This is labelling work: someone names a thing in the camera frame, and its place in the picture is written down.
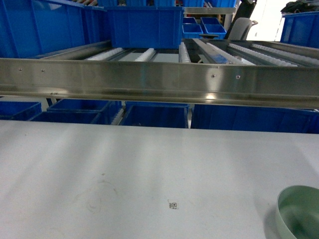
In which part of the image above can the green bowl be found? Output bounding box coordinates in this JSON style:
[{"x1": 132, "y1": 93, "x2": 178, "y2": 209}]
[{"x1": 275, "y1": 185, "x2": 319, "y2": 239}]

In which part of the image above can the blue bin lower centre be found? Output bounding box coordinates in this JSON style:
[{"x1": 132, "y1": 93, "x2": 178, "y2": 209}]
[{"x1": 120, "y1": 101, "x2": 189, "y2": 128}]

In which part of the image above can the blue bin lower right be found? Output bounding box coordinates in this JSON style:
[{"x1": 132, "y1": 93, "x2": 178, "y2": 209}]
[{"x1": 191, "y1": 105, "x2": 319, "y2": 134}]

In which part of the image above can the small QR code sticker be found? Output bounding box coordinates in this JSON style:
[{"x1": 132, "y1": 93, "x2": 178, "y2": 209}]
[{"x1": 168, "y1": 200, "x2": 179, "y2": 210}]

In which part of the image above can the blue bin lower left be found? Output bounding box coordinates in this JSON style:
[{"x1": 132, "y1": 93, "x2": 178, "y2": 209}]
[{"x1": 30, "y1": 99, "x2": 122, "y2": 125}]

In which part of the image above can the small blue bin background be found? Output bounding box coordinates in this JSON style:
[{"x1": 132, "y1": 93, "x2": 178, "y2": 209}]
[
  {"x1": 182, "y1": 17, "x2": 203, "y2": 39},
  {"x1": 200, "y1": 17, "x2": 226, "y2": 39}
]

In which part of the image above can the large blue bin centre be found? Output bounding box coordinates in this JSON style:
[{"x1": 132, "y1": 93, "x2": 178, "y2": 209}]
[{"x1": 106, "y1": 6, "x2": 184, "y2": 49}]

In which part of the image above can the large blue bin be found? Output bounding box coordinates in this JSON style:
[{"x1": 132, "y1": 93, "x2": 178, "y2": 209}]
[
  {"x1": 106, "y1": 6, "x2": 184, "y2": 49},
  {"x1": 0, "y1": 0, "x2": 111, "y2": 58}
]

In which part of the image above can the small blue bin background right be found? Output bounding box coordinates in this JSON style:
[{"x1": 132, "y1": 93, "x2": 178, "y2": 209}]
[{"x1": 200, "y1": 17, "x2": 226, "y2": 39}]

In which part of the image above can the grey office chair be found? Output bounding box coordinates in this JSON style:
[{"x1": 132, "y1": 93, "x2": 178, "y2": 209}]
[{"x1": 198, "y1": 17, "x2": 258, "y2": 40}]

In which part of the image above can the large blue bin left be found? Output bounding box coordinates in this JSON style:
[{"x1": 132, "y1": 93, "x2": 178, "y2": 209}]
[{"x1": 0, "y1": 0, "x2": 111, "y2": 58}]

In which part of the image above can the blue bin far right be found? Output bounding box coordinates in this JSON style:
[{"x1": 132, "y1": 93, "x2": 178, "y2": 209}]
[{"x1": 280, "y1": 11, "x2": 319, "y2": 48}]

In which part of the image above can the steel flow rack frame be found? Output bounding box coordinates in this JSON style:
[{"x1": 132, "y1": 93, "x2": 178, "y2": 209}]
[{"x1": 0, "y1": 39, "x2": 319, "y2": 109}]

